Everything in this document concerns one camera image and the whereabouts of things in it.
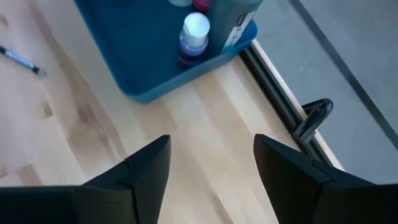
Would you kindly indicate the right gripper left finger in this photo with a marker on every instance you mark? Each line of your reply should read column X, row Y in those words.
column 93, row 205

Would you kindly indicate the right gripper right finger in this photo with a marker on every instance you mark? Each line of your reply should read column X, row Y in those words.
column 311, row 199

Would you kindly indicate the purple paint bottle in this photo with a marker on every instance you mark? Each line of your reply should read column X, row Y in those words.
column 192, row 49

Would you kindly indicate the tall slate teal bottle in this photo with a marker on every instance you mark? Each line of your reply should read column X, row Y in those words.
column 224, row 28

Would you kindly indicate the crimson paint bottle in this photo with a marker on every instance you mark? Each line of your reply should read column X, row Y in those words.
column 201, row 4

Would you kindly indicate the teal plastic bin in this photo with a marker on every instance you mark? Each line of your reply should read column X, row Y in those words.
column 130, row 46

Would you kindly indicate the black brush silver ferrule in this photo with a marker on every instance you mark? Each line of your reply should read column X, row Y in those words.
column 18, row 59

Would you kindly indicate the black frame clamp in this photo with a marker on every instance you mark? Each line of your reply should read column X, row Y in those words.
column 315, row 115

